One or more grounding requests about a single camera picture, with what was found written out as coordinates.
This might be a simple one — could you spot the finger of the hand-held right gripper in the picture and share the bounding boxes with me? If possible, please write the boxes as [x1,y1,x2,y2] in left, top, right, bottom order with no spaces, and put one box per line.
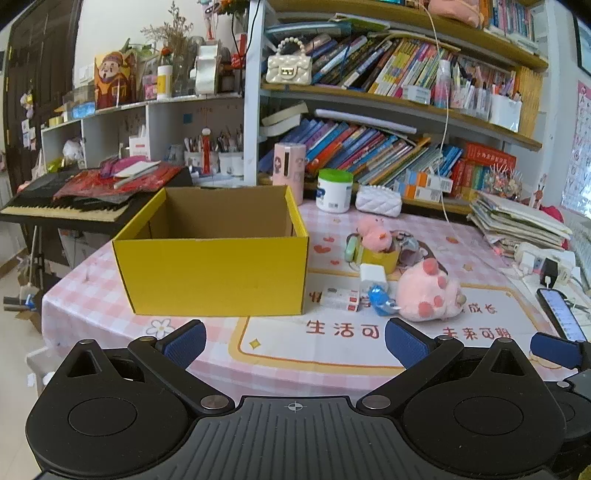
[530,331,591,371]

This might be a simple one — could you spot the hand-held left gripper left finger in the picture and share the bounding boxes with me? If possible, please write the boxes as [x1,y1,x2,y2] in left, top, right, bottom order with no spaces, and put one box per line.
[55,319,235,414]

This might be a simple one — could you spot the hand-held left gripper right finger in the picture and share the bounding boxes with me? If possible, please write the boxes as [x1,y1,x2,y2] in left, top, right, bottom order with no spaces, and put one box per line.
[356,318,536,413]

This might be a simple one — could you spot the blue crinkled packet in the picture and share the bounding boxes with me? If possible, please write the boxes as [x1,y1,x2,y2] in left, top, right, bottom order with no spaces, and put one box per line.
[367,284,400,317]

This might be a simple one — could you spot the pink plush paw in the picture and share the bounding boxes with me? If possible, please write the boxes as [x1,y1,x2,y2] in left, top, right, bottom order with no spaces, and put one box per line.
[397,257,467,322]

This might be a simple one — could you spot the yellow cardboard box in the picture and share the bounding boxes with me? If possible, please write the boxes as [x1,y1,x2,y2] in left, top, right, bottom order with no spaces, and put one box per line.
[112,185,309,317]

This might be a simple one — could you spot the white charger cube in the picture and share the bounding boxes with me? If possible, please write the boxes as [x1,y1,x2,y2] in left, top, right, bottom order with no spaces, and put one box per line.
[360,263,391,294]

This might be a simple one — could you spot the small white box red end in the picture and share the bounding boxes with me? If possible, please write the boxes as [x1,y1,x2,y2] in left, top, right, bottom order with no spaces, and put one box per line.
[320,287,362,311]

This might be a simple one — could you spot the small yellow box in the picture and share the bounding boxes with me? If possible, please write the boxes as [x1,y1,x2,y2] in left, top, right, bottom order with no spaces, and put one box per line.
[362,247,400,278]

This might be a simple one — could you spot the blue grey toy truck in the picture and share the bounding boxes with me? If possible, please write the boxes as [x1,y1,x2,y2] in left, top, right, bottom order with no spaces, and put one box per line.
[392,231,423,268]

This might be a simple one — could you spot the mint green case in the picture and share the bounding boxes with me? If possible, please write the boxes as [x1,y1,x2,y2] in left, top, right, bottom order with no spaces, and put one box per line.
[344,233,365,264]

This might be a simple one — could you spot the pink plush pig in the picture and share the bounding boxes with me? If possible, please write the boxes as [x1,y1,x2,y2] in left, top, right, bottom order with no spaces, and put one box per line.
[358,216,393,252]

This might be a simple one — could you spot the black smartphone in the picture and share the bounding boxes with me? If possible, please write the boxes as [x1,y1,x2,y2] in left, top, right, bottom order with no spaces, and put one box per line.
[536,287,585,342]

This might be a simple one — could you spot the black charger plug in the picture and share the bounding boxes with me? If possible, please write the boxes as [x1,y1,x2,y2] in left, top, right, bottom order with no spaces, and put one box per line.
[539,258,560,287]

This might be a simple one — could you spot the white power strip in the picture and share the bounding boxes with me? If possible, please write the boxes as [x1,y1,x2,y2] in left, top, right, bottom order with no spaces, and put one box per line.
[512,242,578,282]

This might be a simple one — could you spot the stack of paper booklets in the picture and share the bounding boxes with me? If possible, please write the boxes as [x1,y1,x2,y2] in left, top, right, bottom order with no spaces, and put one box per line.
[466,191,573,250]

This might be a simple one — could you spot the white quilted purse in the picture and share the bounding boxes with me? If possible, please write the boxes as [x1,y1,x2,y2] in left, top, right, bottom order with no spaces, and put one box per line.
[355,185,402,217]

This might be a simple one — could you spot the cardboard scraps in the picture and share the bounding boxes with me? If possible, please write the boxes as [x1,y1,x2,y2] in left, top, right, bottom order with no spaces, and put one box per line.
[14,286,42,333]

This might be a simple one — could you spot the stack of orange white cartons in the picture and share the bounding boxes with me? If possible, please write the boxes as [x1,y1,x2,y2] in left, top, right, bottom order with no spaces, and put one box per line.
[392,171,455,201]

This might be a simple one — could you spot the red printed cloth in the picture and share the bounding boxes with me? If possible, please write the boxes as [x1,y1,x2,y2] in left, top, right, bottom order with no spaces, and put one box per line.
[53,164,185,201]

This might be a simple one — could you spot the white jar green lid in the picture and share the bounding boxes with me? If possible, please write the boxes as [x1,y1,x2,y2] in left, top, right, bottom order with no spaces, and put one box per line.
[316,169,354,213]

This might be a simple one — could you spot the white notebook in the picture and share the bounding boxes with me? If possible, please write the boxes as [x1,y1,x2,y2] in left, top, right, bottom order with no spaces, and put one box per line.
[113,161,162,178]

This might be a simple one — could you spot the white pen cup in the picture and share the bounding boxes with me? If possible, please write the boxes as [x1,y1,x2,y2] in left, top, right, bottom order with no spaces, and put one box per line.
[218,151,245,178]

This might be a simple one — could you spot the black electronic keyboard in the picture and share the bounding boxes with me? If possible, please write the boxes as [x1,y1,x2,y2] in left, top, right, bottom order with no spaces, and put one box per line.
[0,166,192,223]

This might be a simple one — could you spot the magenta folder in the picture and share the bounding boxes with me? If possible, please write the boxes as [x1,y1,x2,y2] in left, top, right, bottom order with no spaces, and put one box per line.
[99,157,148,177]

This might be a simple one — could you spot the red boxed books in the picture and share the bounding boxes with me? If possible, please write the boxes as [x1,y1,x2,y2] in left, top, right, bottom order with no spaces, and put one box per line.
[450,143,518,199]

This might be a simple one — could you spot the row of blue spined books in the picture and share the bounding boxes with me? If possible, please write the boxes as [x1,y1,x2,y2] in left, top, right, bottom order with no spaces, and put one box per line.
[259,117,465,188]

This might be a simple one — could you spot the pink cartoon canister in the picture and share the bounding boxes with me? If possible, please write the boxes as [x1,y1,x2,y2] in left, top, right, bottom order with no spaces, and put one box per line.
[273,142,306,206]

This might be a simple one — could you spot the white cubby shelf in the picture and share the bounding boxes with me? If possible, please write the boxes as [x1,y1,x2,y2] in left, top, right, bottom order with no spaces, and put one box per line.
[41,95,245,185]

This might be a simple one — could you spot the wooden bookshelf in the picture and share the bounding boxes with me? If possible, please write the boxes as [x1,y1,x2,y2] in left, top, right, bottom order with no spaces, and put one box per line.
[245,0,550,215]

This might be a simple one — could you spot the white pen holder box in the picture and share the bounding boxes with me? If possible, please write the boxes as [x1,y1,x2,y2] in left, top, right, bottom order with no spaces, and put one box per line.
[489,95,522,132]

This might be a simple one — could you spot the thick white book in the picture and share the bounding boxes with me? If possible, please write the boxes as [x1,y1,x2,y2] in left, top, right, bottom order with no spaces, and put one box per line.
[261,102,309,137]

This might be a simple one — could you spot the white bottle yellow label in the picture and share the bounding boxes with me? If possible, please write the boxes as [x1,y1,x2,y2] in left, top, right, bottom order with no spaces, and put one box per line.
[157,65,174,100]

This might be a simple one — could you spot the fortune god figure box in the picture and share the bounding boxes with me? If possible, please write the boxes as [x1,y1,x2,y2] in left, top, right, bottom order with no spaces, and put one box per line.
[95,52,137,109]

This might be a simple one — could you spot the white ribbon roll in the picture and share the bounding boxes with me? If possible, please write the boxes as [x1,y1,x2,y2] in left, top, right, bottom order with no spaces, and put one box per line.
[195,45,220,95]

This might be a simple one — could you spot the row of thin colourful books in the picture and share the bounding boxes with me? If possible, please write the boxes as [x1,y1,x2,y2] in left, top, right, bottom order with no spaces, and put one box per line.
[314,32,462,97]

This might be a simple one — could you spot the dark wooden door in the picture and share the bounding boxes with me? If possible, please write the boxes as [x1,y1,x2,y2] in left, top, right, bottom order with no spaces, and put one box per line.
[0,0,84,195]

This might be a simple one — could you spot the dried flower bouquet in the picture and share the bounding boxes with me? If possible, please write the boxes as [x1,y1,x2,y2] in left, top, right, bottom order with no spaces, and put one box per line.
[141,0,195,61]

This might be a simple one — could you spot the row of small pastel books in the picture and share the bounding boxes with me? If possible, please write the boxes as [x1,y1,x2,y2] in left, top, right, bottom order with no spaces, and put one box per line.
[480,0,536,42]

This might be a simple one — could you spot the large pink plush toy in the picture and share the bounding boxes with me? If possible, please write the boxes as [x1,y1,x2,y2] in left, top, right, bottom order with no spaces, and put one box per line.
[427,0,485,26]

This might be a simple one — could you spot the pink alphabet wall poster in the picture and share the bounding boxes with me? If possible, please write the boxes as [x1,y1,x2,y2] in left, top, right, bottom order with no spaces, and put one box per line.
[561,80,591,213]

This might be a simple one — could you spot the white hanging cable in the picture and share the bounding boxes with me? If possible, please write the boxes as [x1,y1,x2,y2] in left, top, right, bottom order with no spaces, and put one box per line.
[422,0,451,222]

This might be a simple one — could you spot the cream handbag pearl handle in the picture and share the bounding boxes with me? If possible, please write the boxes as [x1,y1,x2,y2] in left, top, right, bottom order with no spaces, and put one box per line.
[268,38,314,86]

